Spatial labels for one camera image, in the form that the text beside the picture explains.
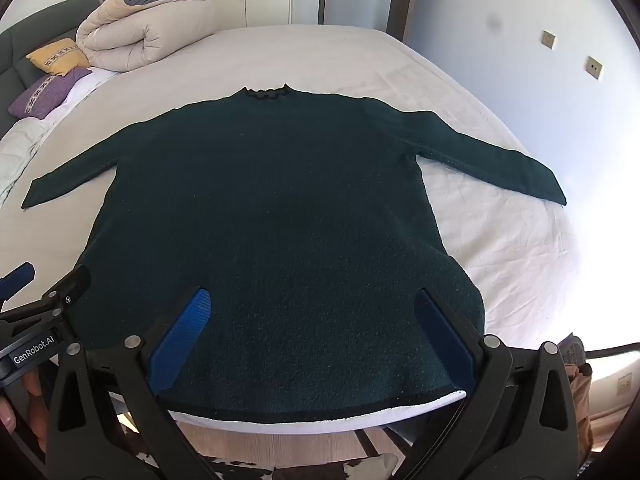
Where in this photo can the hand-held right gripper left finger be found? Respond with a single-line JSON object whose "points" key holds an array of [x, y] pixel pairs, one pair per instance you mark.
{"points": [[186, 332]]}

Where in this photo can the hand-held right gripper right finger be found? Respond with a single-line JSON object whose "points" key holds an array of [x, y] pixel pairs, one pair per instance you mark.
{"points": [[442, 332]]}

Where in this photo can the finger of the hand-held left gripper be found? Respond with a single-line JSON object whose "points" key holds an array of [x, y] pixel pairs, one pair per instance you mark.
{"points": [[70, 285], [15, 282]]}

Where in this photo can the dark green sweater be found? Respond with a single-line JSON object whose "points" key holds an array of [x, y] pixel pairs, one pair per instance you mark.
{"points": [[280, 210]]}

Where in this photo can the person's left hand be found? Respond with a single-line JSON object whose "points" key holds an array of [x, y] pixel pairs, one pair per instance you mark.
{"points": [[32, 387]]}

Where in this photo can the light grey quilted blanket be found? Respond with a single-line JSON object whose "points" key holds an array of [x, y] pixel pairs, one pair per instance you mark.
{"points": [[17, 152]]}

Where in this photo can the person's leg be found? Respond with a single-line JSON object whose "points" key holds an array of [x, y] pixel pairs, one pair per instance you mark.
{"points": [[577, 385]]}

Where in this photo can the cowhide rug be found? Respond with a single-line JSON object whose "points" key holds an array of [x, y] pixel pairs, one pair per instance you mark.
{"points": [[320, 467]]}

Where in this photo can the purple patterned pillow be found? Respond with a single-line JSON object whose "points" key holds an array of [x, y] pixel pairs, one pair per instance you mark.
{"points": [[45, 92]]}

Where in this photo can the white pillow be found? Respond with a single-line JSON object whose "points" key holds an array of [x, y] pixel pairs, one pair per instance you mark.
{"points": [[92, 85]]}

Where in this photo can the yellow patterned pillow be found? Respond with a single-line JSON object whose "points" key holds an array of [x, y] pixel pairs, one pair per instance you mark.
{"points": [[57, 57]]}

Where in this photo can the grey padded headboard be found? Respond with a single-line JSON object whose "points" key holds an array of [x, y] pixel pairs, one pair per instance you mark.
{"points": [[20, 45]]}

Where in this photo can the beige folded duvet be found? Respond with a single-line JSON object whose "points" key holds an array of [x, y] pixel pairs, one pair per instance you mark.
{"points": [[135, 30]]}

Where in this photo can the white bed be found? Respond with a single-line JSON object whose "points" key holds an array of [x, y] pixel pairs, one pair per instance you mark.
{"points": [[325, 55]]}

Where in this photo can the brown door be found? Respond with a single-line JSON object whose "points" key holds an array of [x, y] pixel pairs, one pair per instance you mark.
{"points": [[400, 0]]}

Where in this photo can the beige wall socket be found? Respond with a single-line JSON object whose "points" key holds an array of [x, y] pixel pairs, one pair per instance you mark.
{"points": [[594, 68], [549, 40], [625, 384]]}

